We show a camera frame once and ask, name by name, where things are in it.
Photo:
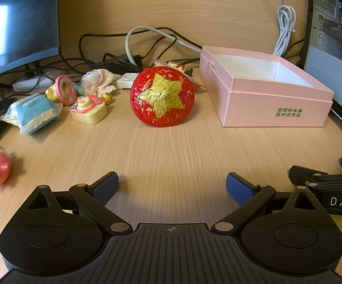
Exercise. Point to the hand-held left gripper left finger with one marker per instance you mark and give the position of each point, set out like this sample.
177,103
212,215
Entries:
107,185

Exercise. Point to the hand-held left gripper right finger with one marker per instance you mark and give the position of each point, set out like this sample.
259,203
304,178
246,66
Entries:
239,188

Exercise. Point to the yellow toy camera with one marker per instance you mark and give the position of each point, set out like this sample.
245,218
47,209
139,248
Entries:
88,111

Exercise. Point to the pink cardboard box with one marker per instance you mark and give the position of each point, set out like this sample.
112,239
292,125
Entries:
265,100

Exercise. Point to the yellow toy with pink lid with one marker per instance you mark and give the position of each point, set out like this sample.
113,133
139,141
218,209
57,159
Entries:
63,90

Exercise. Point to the blue tissue packet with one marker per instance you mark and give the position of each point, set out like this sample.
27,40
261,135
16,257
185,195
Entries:
33,111

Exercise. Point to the white plug adapter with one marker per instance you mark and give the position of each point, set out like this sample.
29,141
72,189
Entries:
126,81

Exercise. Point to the small yellow bee toy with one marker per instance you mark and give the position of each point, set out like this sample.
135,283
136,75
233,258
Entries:
108,97

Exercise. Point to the pink lace cloth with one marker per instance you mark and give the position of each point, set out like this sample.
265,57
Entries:
98,80

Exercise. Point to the black power adapter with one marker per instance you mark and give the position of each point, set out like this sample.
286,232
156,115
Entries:
117,63

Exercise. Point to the white power strip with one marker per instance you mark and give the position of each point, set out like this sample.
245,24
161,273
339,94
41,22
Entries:
30,84

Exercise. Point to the computer case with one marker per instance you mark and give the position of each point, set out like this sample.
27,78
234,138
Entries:
333,35

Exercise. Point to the small figure toy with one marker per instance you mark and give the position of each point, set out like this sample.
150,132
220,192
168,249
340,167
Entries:
180,67

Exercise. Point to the black computer monitor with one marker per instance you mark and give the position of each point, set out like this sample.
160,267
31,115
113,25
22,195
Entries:
17,20

